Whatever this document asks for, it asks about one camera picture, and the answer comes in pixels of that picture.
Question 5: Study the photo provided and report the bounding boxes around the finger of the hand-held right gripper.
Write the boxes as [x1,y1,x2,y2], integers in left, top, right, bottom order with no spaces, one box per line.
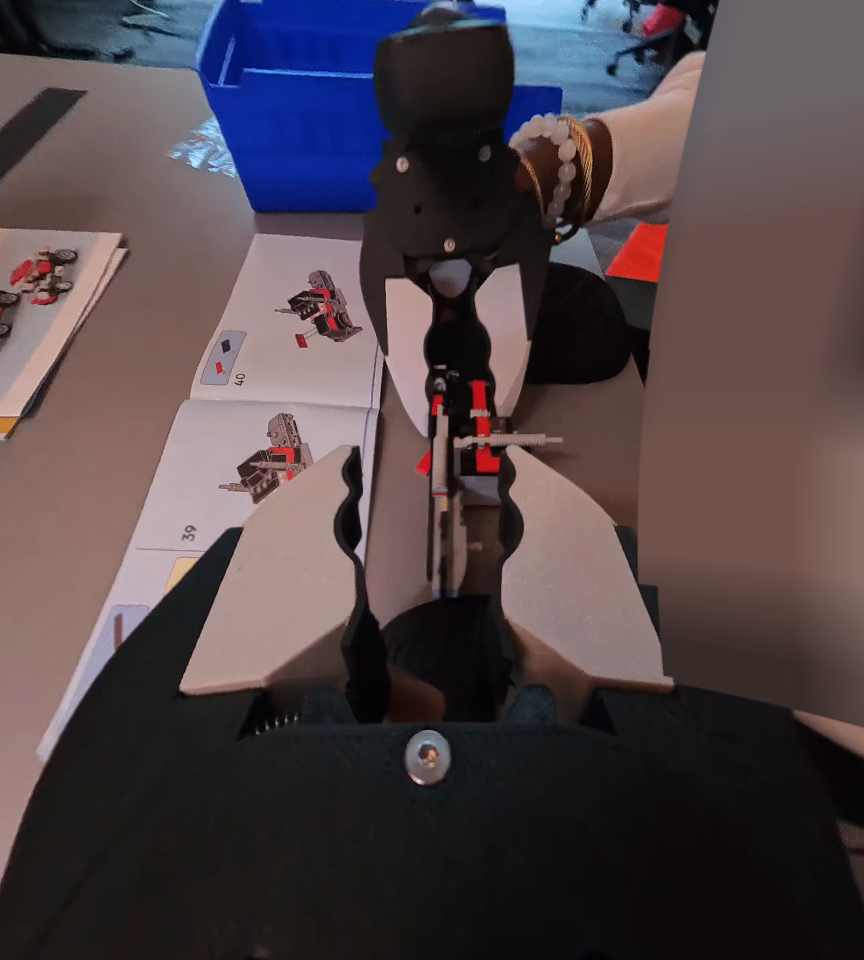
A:
[473,264,534,420]
[384,272,444,438]

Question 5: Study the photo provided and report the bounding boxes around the white bead bracelet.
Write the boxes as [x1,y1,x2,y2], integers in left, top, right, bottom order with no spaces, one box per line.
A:
[510,112,579,230]

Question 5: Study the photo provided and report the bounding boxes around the blue plastic bin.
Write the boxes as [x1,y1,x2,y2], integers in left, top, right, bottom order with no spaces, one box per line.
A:
[198,0,564,215]

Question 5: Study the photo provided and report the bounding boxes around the red flat object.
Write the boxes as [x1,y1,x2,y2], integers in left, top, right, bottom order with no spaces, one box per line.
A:
[604,221,669,285]

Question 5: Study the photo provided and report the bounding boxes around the flat clear plastic bag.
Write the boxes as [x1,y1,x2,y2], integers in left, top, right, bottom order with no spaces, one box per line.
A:
[169,116,242,177]

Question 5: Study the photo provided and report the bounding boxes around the person's left hand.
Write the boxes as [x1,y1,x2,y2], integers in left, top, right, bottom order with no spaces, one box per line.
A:
[389,663,448,724]

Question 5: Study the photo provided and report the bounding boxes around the gold bangle bracelet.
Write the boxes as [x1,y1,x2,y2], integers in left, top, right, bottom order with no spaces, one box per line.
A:
[559,116,600,226]

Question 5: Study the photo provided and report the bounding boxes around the person's right forearm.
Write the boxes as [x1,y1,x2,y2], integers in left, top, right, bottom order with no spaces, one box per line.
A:
[574,51,707,226]

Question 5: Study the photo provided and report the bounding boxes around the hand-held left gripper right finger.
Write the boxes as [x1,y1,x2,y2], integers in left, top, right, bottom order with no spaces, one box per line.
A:
[495,450,675,725]

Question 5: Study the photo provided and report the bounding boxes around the closed instruction booklets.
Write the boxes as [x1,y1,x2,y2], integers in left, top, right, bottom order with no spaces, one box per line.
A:
[0,228,129,441]

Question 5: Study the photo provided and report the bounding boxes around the black red lego truck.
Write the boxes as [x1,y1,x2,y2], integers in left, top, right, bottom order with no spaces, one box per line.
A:
[413,363,564,601]

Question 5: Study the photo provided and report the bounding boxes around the open instruction booklet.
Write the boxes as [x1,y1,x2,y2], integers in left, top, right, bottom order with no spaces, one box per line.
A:
[36,232,388,762]

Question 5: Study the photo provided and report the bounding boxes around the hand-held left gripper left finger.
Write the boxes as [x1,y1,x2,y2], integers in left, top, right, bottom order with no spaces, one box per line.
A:
[179,444,392,725]

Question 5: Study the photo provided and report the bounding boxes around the person's right hand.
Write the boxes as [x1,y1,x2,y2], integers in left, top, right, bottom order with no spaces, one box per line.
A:
[514,141,566,217]

